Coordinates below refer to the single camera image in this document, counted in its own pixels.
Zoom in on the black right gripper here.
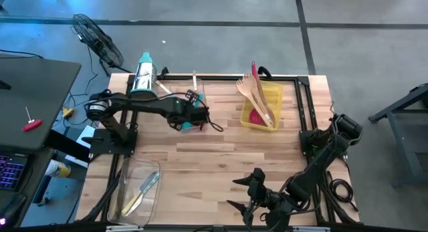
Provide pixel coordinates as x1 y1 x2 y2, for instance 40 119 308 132
226 167 286 232

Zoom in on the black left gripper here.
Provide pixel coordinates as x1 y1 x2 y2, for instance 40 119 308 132
165 98 210 130

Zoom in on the gray spatula wooden handle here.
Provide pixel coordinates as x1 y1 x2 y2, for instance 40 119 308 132
154 80 173 95

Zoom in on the wooden spork with label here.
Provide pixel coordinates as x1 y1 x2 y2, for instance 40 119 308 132
235 78 274 128

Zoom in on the red slotted spoon metal shaft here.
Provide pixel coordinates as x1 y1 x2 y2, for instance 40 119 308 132
249 60 265 126

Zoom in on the plain wooden spork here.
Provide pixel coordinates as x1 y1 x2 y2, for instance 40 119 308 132
242 73 278 126

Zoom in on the knife with teal patterned handle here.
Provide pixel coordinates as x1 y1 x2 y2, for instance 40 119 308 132
125 171 161 215

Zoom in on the wooden spoon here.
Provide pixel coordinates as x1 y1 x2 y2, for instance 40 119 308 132
265 106 278 128

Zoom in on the knife with yellow handle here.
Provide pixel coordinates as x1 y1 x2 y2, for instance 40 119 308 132
120 173 156 217

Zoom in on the tall clear plastic container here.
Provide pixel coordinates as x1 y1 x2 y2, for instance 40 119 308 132
169 78 211 132

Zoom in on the large clear plastic bin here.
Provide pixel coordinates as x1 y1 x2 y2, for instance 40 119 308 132
106 157 164 227

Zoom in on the yellow plastic bin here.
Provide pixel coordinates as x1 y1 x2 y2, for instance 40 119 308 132
239 80 284 132

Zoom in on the white paper sheet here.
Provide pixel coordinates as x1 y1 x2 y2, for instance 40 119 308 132
65 124 96 168

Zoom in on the black floor fan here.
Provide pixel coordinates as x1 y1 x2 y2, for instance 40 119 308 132
70 13 133 76

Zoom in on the white and yellow can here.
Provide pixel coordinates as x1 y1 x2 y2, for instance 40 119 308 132
43 159 72 179

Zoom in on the black desk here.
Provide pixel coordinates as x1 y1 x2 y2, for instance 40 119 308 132
0 53 83 151

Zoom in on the dark metal stand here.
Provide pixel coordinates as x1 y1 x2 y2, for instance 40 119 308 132
367 83 428 188

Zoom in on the laptop with backlit keyboard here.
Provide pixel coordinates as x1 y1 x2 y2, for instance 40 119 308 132
0 151 29 193

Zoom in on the black device with green light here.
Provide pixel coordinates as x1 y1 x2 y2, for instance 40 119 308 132
0 193 27 228

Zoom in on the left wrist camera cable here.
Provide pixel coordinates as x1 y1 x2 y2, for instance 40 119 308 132
199 104 225 133

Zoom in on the black aluminium table frame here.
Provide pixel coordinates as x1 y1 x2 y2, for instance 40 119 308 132
78 73 360 232

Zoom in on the steel box grater teal handle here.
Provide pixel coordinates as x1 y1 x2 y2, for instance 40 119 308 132
129 51 158 100

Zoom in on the silver frame bracket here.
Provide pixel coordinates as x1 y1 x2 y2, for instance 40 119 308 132
292 226 331 232
105 225 145 232

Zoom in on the coiled black cable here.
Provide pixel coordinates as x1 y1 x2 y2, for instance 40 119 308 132
329 178 360 213

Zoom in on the red-handled hex key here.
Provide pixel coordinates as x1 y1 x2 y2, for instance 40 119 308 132
21 106 43 132

